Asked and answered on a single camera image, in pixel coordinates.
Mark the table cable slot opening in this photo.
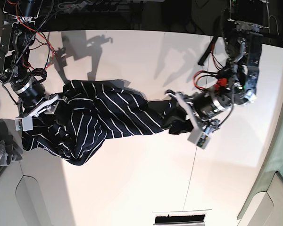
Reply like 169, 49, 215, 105
153, 209, 211, 226

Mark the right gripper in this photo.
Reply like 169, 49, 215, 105
13, 82, 66, 118

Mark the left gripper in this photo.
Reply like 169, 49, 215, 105
165, 89, 233, 135

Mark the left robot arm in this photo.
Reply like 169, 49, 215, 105
161, 0, 270, 134

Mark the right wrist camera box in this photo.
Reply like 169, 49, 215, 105
15, 116, 33, 131

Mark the grey dark clothes pile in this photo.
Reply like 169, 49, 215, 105
0, 119, 23, 168

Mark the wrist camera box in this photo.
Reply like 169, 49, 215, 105
15, 116, 33, 131
188, 128, 210, 149

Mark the navy white striped t-shirt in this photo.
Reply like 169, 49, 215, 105
21, 79, 195, 167

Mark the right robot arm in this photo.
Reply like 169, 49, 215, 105
0, 0, 55, 111

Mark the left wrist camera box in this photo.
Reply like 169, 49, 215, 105
188, 128, 210, 149

